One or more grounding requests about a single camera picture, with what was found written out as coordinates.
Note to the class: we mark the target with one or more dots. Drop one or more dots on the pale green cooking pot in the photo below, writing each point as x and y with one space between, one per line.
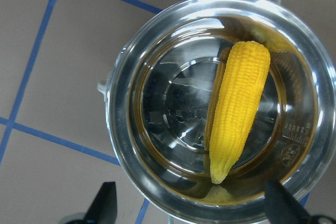
157 103

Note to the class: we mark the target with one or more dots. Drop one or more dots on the yellow corn cob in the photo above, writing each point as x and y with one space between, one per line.
239 96

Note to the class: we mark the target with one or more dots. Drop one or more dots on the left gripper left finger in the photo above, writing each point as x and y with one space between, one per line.
104 206

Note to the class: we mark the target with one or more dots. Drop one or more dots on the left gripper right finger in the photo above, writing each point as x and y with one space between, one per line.
281 207

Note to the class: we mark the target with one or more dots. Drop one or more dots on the brown paper table cover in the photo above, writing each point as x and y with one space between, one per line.
55 149

